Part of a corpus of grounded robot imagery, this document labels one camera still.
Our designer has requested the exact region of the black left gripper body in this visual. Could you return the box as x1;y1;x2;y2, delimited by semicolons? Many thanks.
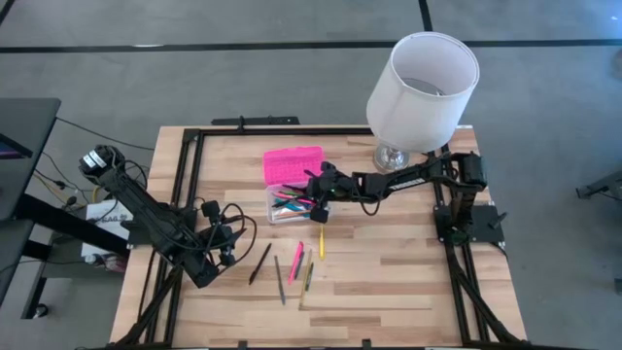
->
196;218;234;259

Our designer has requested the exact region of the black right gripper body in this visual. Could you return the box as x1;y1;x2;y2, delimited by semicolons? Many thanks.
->
306;169;356;205

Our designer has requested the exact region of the orange pencil red eraser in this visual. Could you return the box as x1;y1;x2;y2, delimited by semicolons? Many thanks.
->
273;208;313;221

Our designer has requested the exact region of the pink plastic box lid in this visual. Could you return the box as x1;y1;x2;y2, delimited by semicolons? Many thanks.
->
262;145;326;188

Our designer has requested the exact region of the clear plastic supply box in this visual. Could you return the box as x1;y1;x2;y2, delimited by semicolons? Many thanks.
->
264;182;334;226

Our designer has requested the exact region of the long black pen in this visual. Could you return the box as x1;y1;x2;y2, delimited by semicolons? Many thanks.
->
248;242;273;286

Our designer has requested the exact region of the grey pen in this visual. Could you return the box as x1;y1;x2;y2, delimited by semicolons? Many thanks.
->
273;255;287;306

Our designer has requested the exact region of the pink highlighter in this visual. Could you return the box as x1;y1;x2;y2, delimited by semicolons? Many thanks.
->
287;240;305;286

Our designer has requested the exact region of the yellow pencil pink eraser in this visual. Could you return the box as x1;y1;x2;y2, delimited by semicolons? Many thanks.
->
298;248;314;308

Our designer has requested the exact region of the white cardboard box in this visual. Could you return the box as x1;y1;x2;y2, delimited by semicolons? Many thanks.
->
80;197;143;259

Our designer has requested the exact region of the black power strip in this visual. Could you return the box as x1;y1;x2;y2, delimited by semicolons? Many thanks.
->
210;115;301;127

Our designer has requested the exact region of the white shade silver table lamp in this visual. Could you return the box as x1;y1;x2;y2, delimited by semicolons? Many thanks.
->
365;31;481;177

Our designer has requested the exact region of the black desk leg beam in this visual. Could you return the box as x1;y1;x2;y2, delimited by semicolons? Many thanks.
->
14;192;131;257

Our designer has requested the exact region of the black desk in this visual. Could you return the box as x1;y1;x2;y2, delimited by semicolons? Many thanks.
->
0;96;63;223

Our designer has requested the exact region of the dark laptop screen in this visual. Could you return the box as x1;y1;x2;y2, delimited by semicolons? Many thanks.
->
0;131;34;160

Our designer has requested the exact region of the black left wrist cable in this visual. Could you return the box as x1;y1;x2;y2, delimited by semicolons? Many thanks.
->
213;201;258;273

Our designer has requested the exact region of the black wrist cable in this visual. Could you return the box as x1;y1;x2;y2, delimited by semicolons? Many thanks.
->
357;193;385;218
213;201;258;273

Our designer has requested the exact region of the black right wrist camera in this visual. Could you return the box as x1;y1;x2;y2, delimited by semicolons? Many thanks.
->
309;205;330;226

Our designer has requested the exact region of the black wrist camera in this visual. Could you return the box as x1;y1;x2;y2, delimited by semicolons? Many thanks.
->
199;199;223;221
309;205;330;226

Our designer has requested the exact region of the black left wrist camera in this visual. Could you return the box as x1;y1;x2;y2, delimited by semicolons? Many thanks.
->
199;199;223;221

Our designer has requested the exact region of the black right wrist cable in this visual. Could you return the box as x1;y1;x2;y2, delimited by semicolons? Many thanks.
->
357;193;385;218

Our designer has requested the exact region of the black metal table frame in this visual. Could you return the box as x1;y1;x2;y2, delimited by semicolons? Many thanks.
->
109;126;529;350

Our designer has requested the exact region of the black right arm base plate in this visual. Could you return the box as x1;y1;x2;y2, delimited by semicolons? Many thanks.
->
433;202;507;244

